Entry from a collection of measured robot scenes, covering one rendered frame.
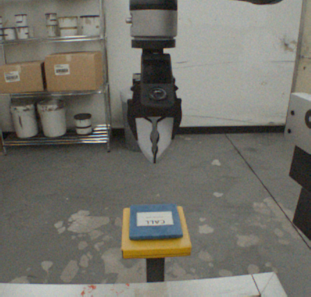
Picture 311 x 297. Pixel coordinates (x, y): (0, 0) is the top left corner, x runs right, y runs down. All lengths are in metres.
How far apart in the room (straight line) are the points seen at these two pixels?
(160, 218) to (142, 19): 0.36
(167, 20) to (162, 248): 0.38
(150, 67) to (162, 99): 0.07
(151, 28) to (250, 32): 3.20
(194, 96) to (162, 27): 3.10
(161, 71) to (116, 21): 2.95
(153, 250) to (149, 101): 0.28
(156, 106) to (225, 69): 3.19
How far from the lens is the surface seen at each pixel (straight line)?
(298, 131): 0.55
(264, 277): 0.46
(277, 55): 3.77
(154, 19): 0.43
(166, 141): 0.48
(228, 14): 3.51
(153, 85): 0.39
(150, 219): 0.57
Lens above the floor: 1.32
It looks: 24 degrees down
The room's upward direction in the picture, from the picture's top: straight up
